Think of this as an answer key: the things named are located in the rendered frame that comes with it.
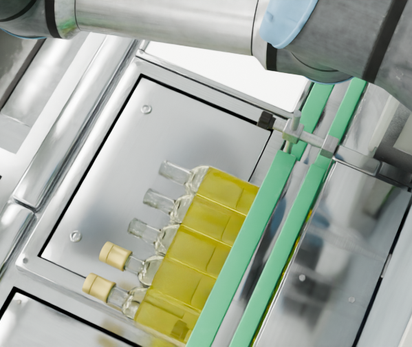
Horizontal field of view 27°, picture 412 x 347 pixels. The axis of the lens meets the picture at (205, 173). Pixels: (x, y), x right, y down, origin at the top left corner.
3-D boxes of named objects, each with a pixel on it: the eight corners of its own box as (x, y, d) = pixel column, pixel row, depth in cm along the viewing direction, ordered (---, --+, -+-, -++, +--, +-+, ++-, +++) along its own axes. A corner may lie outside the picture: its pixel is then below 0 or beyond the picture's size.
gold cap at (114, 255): (134, 247, 139) (109, 236, 139) (124, 261, 136) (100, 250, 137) (130, 262, 141) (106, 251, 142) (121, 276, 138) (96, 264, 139)
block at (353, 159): (370, 182, 138) (329, 164, 139) (383, 157, 130) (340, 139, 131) (362, 200, 137) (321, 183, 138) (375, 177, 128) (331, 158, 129)
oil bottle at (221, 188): (309, 221, 145) (194, 171, 148) (313, 208, 140) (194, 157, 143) (296, 250, 143) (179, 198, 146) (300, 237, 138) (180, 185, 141)
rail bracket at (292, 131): (327, 169, 141) (257, 140, 143) (345, 123, 126) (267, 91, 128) (320, 185, 140) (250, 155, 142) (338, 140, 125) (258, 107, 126)
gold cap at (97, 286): (106, 296, 134) (81, 285, 135) (105, 307, 137) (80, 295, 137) (117, 279, 136) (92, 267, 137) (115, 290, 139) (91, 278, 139)
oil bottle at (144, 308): (255, 344, 137) (134, 288, 140) (258, 337, 131) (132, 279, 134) (241, 376, 134) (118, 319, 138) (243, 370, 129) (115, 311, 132)
